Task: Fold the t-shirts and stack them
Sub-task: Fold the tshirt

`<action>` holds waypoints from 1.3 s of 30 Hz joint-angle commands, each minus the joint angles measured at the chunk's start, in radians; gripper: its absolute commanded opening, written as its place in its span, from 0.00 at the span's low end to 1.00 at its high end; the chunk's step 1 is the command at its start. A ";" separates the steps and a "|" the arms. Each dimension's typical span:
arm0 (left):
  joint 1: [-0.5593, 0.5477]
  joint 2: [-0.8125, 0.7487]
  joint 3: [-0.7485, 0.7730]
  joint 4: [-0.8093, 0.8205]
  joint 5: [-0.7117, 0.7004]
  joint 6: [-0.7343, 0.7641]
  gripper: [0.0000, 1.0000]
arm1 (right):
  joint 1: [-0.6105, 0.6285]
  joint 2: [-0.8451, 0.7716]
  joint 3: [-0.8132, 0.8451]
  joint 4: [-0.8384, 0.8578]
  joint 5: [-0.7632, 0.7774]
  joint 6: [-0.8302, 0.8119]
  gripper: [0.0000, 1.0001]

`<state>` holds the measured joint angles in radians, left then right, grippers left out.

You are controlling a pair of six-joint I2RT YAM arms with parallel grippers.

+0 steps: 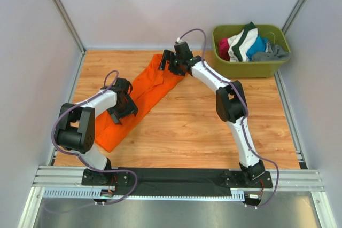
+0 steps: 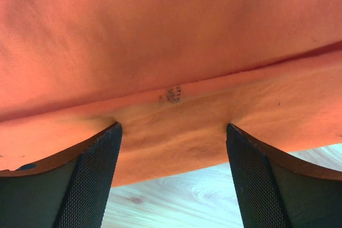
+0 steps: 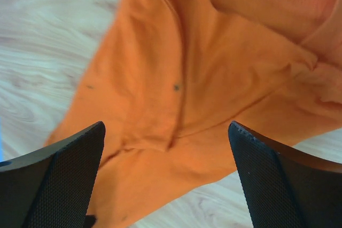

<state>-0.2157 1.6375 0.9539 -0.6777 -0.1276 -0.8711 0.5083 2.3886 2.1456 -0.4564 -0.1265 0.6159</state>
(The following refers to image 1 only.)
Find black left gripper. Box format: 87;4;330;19
106;95;138;125

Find orange t shirt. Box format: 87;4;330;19
95;54;184;152

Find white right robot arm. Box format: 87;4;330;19
158;42;266;187

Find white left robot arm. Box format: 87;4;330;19
52;78;138;186

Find magenta shirt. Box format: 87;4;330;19
218;38;230;61

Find white and green shirt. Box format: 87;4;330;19
227;22;259;62

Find blue shirt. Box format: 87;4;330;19
246;35;268;61

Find grey shirt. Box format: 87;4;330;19
252;44;291;62

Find olive green plastic bin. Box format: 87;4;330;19
208;24;291;78

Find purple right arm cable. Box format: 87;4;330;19
176;28;279;209

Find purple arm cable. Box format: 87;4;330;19
52;69;139;206
176;28;279;209

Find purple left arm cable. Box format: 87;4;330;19
52;69;139;206

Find aluminium front rail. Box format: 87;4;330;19
32;166;325;192

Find slotted cable duct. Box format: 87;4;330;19
43;187;245;202

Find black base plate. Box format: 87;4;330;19
81;168;273;197

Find left aluminium corner post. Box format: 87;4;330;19
52;0;86;54

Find aluminium corner post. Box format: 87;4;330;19
52;0;86;54
282;0;323;34

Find right aluminium corner post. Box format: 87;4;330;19
282;0;323;34

